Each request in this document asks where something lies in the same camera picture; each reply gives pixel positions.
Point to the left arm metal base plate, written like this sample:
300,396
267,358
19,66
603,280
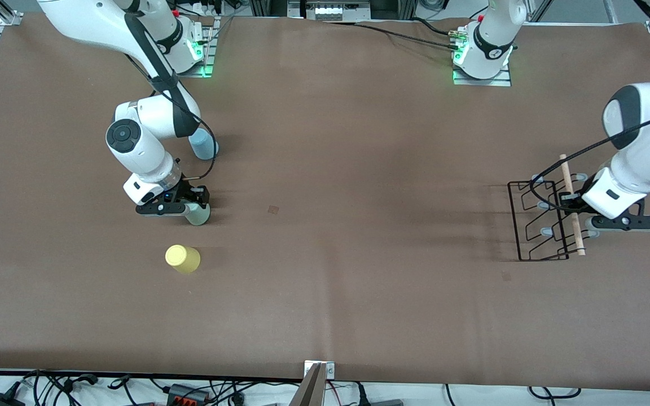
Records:
500,80

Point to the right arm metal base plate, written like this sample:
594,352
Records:
210,51

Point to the black power adapter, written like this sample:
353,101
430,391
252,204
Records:
0,400

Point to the small aluminium table bracket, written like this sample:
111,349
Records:
330,369

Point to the grey electronics box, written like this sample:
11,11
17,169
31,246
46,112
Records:
330,11

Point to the grey brown stand beam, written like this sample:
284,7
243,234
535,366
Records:
309,392

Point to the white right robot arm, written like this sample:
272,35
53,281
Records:
144,146

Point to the white power strip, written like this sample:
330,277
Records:
203,8

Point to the light blue plastic cup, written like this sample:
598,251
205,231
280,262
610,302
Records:
205,149

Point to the brown table cover sheet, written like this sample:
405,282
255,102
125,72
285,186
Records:
359,310

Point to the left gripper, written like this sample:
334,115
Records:
571,199

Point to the yellow plastic cup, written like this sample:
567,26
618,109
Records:
183,259

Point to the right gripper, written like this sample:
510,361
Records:
188,193

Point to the black orange connector block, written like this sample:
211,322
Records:
187,393

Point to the pale green plastic cup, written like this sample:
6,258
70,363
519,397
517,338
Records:
198,215

